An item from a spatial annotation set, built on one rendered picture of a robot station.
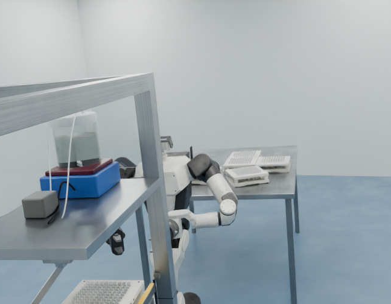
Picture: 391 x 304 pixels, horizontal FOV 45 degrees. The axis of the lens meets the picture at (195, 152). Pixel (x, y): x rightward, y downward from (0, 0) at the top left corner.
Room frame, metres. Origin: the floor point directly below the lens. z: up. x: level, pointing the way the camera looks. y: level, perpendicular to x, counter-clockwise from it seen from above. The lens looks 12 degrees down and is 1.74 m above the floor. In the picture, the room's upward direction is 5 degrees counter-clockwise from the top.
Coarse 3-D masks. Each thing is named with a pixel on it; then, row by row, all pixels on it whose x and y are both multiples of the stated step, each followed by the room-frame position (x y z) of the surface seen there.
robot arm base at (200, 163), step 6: (198, 156) 2.31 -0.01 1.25; (204, 156) 2.29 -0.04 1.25; (192, 162) 2.30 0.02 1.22; (198, 162) 2.29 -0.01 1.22; (204, 162) 2.28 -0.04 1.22; (210, 162) 2.27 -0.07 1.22; (216, 162) 2.39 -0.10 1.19; (192, 168) 2.29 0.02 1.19; (198, 168) 2.27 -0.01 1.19; (204, 168) 2.26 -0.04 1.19; (198, 174) 2.26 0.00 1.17; (204, 180) 2.33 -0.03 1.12
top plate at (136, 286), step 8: (88, 280) 1.64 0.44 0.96; (96, 280) 1.63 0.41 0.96; (104, 280) 1.62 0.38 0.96; (112, 280) 1.62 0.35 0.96; (120, 280) 1.61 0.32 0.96; (128, 280) 1.60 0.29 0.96; (136, 280) 1.60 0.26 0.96; (80, 288) 1.58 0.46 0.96; (104, 288) 1.56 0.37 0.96; (136, 288) 1.54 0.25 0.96; (72, 296) 1.52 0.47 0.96; (112, 296) 1.50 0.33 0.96; (128, 296) 1.49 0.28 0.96; (136, 296) 1.51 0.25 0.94
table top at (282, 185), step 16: (224, 160) 3.93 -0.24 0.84; (224, 176) 3.41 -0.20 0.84; (272, 176) 3.28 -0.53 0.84; (288, 176) 3.24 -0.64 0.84; (192, 192) 3.06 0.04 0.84; (208, 192) 3.03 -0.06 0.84; (240, 192) 2.96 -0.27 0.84; (256, 192) 2.93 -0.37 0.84; (272, 192) 2.89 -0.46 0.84; (288, 192) 2.86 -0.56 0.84
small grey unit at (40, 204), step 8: (40, 192) 1.35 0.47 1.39; (48, 192) 1.35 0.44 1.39; (56, 192) 1.36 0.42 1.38; (24, 200) 1.30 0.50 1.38; (32, 200) 1.29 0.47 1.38; (40, 200) 1.29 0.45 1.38; (48, 200) 1.31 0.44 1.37; (56, 200) 1.36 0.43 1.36; (24, 208) 1.30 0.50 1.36; (32, 208) 1.29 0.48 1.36; (40, 208) 1.29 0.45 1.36; (48, 208) 1.31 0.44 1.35; (56, 208) 1.35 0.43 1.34; (24, 216) 1.30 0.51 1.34; (32, 216) 1.30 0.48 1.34; (40, 216) 1.29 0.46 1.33
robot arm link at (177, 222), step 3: (171, 219) 2.10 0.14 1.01; (174, 219) 2.09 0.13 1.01; (177, 219) 2.09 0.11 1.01; (180, 219) 2.11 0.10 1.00; (171, 222) 2.05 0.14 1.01; (174, 222) 2.06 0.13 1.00; (177, 222) 2.08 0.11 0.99; (180, 222) 2.11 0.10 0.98; (177, 225) 2.06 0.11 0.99; (180, 225) 2.11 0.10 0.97; (177, 228) 2.05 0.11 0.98; (180, 228) 2.10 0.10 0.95; (177, 231) 2.04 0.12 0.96; (180, 231) 2.10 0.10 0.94; (177, 234) 2.10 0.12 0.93; (180, 234) 2.10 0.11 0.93; (174, 237) 2.09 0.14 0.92; (177, 237) 2.10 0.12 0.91; (180, 237) 2.10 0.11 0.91
